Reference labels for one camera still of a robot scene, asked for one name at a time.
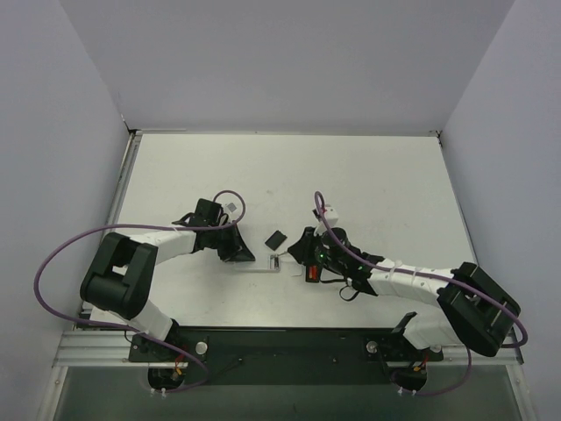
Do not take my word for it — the black remote control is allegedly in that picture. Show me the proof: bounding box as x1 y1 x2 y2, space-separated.
304 264 322 283

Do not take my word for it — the white remote control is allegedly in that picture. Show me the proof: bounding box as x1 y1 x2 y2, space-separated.
233 254 281 274

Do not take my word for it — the black battery cover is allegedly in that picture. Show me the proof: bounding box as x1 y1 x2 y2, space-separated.
265 230 288 251

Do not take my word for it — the white battery cover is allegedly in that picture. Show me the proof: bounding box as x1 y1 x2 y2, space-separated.
290 263 305 277

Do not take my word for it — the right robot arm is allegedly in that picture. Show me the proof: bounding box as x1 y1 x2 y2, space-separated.
288 227 521 357

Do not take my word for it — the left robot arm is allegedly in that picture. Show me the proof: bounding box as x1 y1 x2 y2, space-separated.
80 198 255 361

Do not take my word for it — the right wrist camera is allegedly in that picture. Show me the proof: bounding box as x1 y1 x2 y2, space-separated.
312 205 339 229

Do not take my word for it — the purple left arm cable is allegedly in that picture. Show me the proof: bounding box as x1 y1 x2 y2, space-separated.
33 189 246 394

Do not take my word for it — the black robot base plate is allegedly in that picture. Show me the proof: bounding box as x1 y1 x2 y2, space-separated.
128 327 444 390

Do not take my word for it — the aluminium frame rail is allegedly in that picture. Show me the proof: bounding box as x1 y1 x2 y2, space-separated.
55 131 142 367

